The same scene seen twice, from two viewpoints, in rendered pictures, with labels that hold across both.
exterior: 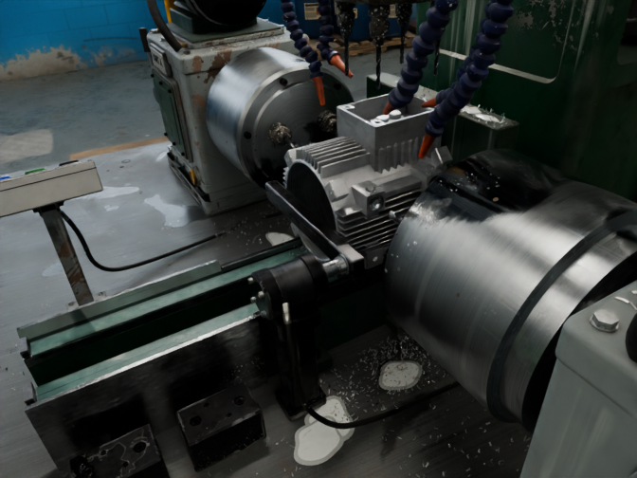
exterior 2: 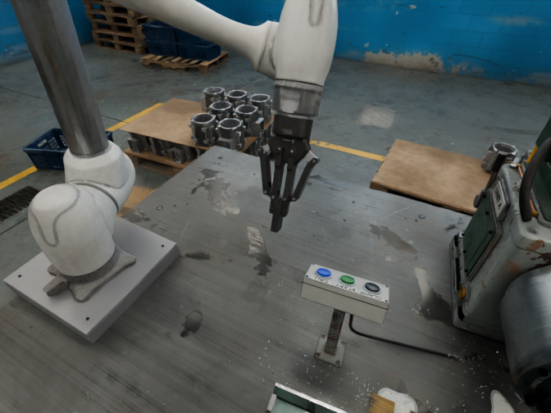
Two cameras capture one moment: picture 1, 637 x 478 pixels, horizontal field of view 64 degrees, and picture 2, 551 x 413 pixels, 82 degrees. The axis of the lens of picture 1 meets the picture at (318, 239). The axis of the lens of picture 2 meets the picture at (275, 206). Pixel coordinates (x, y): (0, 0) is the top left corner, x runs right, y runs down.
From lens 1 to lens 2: 0.47 m
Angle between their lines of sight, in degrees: 39
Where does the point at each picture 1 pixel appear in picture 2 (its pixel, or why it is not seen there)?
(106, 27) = (474, 49)
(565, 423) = not seen: outside the picture
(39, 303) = (309, 315)
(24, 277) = not seen: hidden behind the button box
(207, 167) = (479, 303)
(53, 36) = (434, 46)
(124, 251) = not seen: hidden behind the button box
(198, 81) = (525, 256)
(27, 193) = (333, 297)
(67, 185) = (360, 308)
